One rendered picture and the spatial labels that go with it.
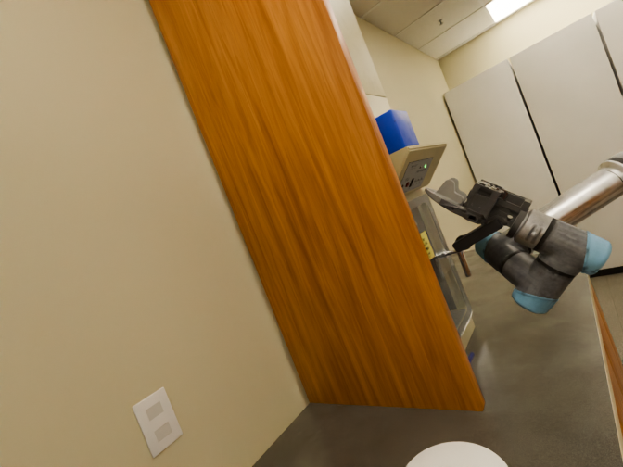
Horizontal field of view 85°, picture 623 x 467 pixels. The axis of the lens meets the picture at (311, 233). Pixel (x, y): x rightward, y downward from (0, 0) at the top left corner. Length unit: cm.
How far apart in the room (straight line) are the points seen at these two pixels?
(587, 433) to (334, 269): 54
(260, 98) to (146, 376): 69
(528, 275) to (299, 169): 55
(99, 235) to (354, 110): 61
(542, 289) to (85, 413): 92
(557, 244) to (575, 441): 34
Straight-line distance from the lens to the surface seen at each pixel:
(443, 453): 55
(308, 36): 83
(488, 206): 81
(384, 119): 81
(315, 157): 80
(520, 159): 386
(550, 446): 77
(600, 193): 101
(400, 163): 79
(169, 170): 99
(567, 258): 82
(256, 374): 102
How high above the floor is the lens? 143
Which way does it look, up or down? 1 degrees down
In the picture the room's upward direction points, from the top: 22 degrees counter-clockwise
